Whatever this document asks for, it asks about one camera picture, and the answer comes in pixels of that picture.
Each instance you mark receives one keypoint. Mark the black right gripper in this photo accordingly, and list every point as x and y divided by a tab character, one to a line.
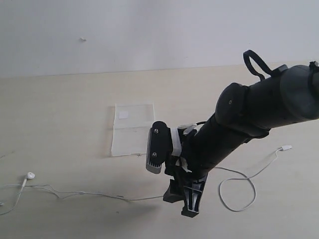
186	157

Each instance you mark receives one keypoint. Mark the white wired earphones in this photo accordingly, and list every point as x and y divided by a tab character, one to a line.
63	195

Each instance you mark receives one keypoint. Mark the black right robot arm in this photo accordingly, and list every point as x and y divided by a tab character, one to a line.
242	113

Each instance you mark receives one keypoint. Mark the clear plastic open case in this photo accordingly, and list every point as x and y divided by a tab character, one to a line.
131	127

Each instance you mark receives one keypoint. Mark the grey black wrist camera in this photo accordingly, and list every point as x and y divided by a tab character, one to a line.
159	146

